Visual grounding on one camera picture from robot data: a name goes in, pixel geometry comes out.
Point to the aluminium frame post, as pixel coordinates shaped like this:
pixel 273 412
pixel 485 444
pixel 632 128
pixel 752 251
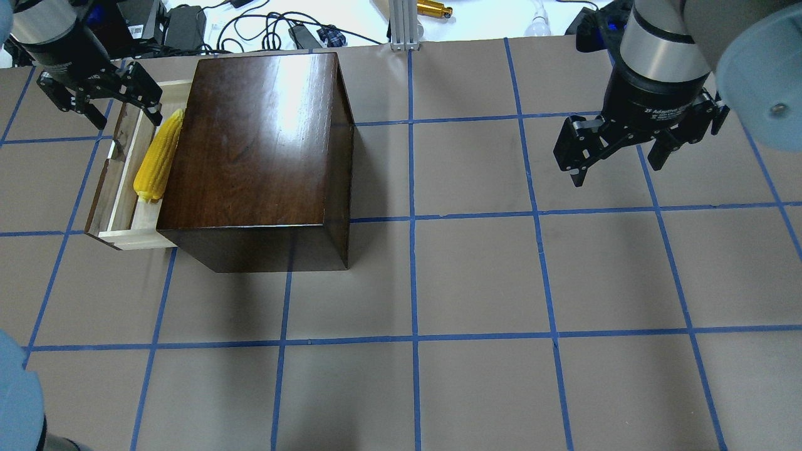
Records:
pixel 403 25

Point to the light wood drawer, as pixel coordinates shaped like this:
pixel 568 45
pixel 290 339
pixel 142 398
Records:
pixel 117 217

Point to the white drawer handle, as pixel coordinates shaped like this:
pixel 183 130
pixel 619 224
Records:
pixel 117 151

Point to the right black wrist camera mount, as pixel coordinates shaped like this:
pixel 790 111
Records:
pixel 603 28

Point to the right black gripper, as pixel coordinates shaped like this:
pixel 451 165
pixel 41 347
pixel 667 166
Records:
pixel 651 99

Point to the yellow plastic corn cob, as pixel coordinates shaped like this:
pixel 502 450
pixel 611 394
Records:
pixel 152 177

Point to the gold metal cylinder tool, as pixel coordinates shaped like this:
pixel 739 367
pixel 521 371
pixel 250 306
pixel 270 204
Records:
pixel 433 9

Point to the dark wooden drawer cabinet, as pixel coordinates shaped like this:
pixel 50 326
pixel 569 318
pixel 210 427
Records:
pixel 261 181

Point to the black power brick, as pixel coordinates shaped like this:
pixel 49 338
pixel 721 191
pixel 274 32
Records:
pixel 303 38

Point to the black power adapter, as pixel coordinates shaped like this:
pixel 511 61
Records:
pixel 185 28

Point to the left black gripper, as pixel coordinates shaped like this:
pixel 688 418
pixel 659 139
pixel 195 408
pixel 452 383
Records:
pixel 67 64

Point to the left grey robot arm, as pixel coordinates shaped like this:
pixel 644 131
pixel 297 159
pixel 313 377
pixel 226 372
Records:
pixel 24 421

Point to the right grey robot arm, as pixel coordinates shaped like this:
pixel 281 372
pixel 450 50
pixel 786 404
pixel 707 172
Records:
pixel 678 69

